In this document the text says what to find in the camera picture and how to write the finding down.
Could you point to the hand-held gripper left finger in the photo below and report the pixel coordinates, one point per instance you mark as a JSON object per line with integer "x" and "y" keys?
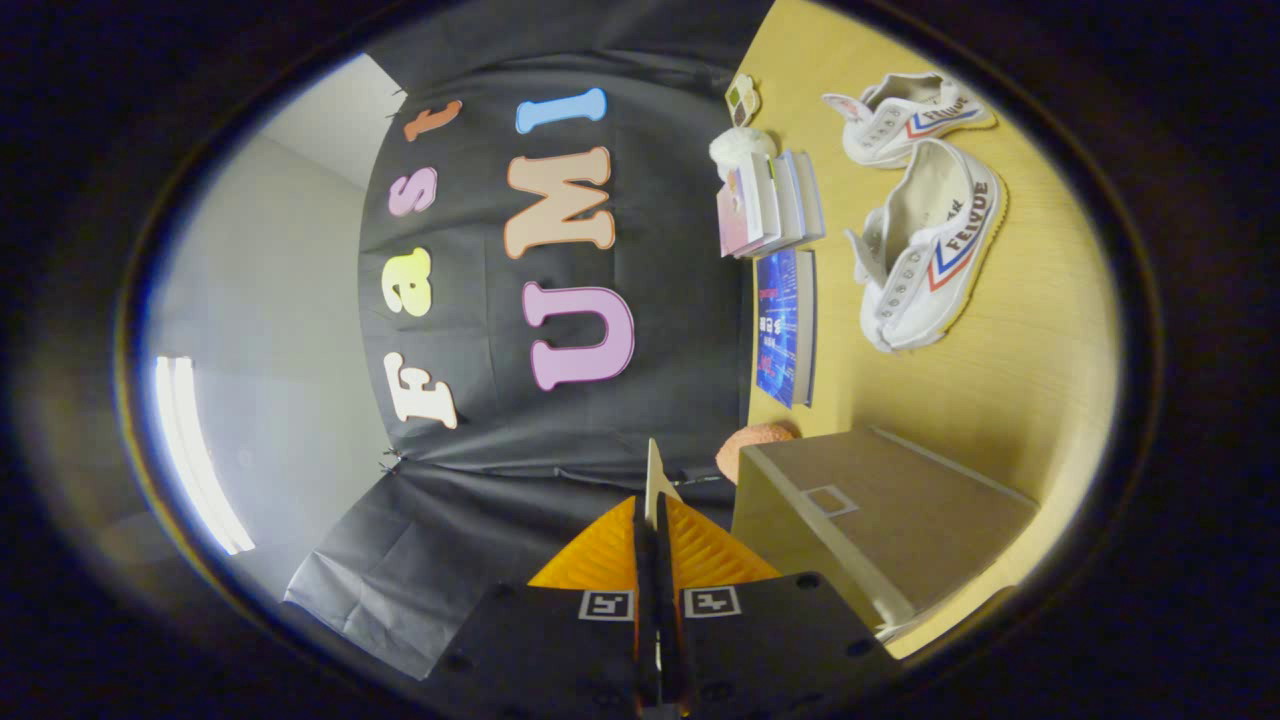
{"x": 646, "y": 600}

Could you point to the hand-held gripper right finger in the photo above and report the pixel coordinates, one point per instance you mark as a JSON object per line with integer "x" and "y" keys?
{"x": 672, "y": 620}

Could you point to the brown storage box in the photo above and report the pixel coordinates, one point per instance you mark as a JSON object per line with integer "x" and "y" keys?
{"x": 900, "y": 515}

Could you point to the white canvas shoe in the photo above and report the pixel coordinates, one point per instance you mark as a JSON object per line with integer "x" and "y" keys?
{"x": 935, "y": 250}
{"x": 905, "y": 120}

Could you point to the orange round sponge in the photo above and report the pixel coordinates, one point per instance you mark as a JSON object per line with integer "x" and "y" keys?
{"x": 752, "y": 445}

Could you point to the blue book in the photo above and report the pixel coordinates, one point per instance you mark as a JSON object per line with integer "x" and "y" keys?
{"x": 780, "y": 325}

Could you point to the black backdrop cloth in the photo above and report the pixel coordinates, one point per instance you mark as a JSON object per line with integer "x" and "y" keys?
{"x": 660, "y": 280}

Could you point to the pink book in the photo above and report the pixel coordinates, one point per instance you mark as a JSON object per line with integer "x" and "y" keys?
{"x": 733, "y": 215}

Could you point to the white book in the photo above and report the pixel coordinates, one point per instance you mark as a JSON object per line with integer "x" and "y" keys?
{"x": 762, "y": 200}

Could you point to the grey book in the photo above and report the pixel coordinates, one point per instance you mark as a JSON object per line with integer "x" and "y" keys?
{"x": 803, "y": 195}

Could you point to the white plush toy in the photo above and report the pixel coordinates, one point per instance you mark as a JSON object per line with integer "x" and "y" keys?
{"x": 742, "y": 148}

